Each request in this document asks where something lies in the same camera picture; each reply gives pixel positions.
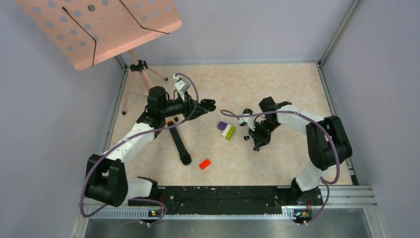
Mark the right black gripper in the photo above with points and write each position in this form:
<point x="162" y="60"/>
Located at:
<point x="259" y="139"/>

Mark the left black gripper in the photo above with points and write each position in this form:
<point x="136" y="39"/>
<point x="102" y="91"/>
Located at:
<point x="192" y="109"/>

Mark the black earbud case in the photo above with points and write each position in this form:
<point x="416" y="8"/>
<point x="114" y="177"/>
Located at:
<point x="247" y="112"/>
<point x="208" y="104"/>

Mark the purple white green block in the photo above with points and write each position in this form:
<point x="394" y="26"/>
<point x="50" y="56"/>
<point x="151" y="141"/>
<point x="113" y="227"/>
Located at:
<point x="226" y="129"/>

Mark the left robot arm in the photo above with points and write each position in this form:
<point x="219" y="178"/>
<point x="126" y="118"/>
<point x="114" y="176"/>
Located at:
<point x="106" y="176"/>

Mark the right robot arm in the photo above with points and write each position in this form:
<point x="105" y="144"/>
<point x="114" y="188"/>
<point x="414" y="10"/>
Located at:
<point x="328" y="144"/>

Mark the red block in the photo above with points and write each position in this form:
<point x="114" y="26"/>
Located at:
<point x="204" y="164"/>

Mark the pink perforated music stand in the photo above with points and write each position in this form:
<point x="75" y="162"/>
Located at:
<point x="89" y="32"/>

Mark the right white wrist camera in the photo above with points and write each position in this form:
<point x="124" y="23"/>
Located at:
<point x="247" y="121"/>

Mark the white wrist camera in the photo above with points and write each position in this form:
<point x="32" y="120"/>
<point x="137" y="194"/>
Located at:
<point x="181" y="85"/>
<point x="247" y="121"/>

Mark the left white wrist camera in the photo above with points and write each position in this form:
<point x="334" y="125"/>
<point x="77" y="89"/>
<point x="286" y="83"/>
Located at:
<point x="181" y="85"/>

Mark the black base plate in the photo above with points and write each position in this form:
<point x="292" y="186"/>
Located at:
<point x="232" y="200"/>

